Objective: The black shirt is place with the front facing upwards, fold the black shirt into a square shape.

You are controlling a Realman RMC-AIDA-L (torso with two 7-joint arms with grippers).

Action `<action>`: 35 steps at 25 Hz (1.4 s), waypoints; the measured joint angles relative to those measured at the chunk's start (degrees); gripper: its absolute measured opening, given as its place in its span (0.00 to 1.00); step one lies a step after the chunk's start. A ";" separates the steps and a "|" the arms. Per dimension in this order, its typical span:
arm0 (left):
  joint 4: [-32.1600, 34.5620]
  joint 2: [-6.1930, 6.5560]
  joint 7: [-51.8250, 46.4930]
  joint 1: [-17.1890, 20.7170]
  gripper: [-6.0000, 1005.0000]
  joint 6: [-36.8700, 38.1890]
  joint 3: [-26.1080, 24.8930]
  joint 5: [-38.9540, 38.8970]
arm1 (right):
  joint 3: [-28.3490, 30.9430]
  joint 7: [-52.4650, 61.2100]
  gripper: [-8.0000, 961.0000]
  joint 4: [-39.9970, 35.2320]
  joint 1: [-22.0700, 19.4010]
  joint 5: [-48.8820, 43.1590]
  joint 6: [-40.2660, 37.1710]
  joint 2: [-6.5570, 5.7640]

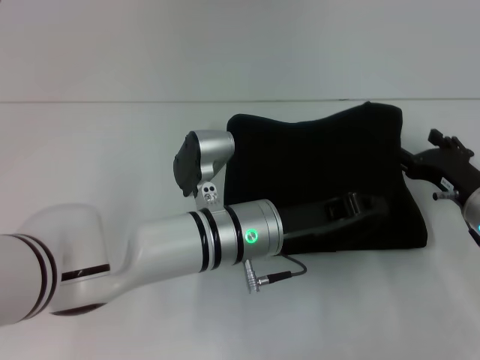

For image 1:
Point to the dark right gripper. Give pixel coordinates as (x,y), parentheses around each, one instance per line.
(450,165)

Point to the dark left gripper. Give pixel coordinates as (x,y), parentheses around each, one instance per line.
(303,221)

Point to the black shirt with FREE print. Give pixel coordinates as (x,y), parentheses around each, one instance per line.
(318,150)

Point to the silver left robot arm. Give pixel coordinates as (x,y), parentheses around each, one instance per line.
(150,247)

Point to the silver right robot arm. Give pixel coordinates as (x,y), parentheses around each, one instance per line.
(473,213)

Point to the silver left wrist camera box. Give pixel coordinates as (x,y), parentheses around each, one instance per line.
(202,161)

